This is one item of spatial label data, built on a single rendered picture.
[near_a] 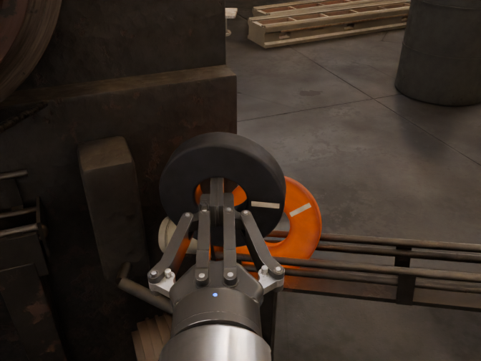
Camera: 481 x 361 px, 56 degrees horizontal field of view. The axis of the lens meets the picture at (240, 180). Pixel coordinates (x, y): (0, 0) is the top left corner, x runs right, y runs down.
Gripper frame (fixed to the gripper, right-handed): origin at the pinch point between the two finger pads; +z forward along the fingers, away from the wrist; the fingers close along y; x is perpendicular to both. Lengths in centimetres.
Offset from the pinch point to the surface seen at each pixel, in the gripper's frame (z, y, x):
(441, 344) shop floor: 37, 64, -86
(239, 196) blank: 13.3, 3.1, -10.3
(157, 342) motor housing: 2.9, -10.5, -31.4
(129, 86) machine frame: 27.4, -14.1, 2.0
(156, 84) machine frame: 28.1, -10.0, 1.9
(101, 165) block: 14.7, -17.3, -4.8
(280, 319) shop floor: 48, 18, -86
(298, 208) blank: 10.2, 11.7, -10.3
